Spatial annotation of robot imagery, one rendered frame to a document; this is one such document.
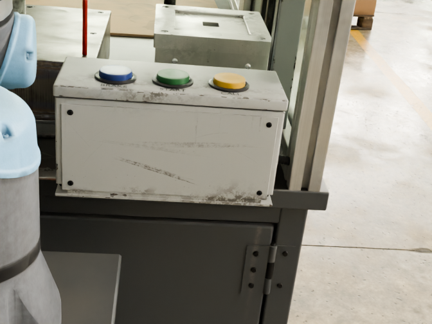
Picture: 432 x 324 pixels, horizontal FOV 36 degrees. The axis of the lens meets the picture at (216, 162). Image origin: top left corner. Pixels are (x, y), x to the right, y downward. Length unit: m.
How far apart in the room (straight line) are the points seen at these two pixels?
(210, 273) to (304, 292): 1.01
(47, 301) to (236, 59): 0.54
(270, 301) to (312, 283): 0.99
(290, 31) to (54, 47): 0.37
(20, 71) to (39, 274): 0.20
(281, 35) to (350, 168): 1.85
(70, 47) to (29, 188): 0.56
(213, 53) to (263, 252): 0.31
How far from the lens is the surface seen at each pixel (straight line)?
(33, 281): 0.61
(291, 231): 0.98
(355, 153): 2.90
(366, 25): 4.91
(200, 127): 0.82
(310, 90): 0.87
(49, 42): 1.12
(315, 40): 0.85
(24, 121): 0.55
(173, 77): 0.82
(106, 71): 0.82
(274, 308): 1.06
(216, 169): 0.84
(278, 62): 0.96
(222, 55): 1.03
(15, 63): 0.68
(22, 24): 0.69
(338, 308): 1.97
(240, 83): 0.82
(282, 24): 0.95
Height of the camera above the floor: 1.18
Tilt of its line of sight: 27 degrees down
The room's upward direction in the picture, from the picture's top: 6 degrees clockwise
